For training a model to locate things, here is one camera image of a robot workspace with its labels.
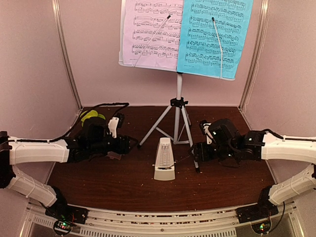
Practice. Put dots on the right aluminium corner post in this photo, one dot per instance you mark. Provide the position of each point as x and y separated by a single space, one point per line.
258 47

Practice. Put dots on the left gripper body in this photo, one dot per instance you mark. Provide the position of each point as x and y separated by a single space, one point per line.
98 146

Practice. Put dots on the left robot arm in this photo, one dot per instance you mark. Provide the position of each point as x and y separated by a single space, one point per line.
96 137

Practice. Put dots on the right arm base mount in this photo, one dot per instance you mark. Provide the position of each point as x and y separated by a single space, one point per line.
259 214

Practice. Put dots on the blue sheet music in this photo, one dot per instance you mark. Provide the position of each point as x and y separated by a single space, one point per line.
212 37

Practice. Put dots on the purple sheet music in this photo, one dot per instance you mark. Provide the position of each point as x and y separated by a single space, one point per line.
150 33

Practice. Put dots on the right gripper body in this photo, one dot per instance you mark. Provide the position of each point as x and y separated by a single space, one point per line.
223 152

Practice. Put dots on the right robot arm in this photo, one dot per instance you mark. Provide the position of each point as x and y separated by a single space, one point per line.
223 140

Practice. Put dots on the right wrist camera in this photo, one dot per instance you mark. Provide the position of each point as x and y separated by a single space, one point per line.
204 126

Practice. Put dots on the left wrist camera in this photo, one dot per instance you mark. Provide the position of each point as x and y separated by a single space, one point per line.
114 123

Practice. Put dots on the aluminium corner post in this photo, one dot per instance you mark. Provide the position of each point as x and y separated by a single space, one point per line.
258 47
65 55

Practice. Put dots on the white metronome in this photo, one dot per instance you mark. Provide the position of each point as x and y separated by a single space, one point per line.
164 165

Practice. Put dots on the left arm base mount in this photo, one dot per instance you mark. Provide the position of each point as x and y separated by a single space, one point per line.
67 216

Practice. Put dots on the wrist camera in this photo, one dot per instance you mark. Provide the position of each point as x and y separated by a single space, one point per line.
204 126
114 123

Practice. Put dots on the green saucer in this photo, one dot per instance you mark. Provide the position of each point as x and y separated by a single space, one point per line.
101 116

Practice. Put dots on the left aluminium corner post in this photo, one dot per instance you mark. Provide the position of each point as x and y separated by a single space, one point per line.
65 55

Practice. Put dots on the clear metronome front cover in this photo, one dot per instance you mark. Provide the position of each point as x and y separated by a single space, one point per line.
113 155

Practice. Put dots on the white music stand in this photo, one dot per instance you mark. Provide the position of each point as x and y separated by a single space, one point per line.
182 122

